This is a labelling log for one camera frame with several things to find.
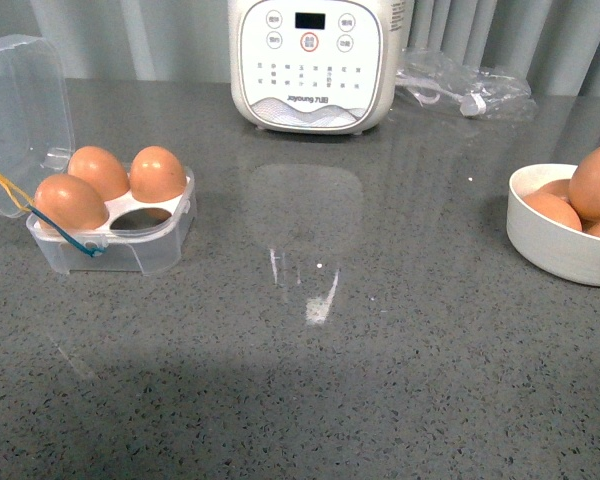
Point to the brown egg front left slot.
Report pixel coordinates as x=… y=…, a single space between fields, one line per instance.
x=71 y=203

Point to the clear plastic egg box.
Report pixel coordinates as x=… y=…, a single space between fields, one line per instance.
x=37 y=141

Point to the brown egg slot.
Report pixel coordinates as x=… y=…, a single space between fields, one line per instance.
x=71 y=203
x=102 y=170
x=156 y=175

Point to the yellow rubber band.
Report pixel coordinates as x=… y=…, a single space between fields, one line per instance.
x=20 y=198

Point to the brown egg back in bowl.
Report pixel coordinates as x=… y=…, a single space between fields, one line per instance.
x=558 y=188

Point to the white Joyoung soy milk maker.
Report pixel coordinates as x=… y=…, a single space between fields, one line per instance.
x=315 y=67

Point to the brown egg back right slot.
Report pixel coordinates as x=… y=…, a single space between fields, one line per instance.
x=156 y=175

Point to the brown egg back left slot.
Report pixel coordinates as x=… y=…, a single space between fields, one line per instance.
x=102 y=170

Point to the clear plastic bag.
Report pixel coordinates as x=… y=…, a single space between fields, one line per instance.
x=438 y=83

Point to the white ceramic bowl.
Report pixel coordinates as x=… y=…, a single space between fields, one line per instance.
x=551 y=246

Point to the blue rubber band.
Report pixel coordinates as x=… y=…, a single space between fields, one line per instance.
x=90 y=251

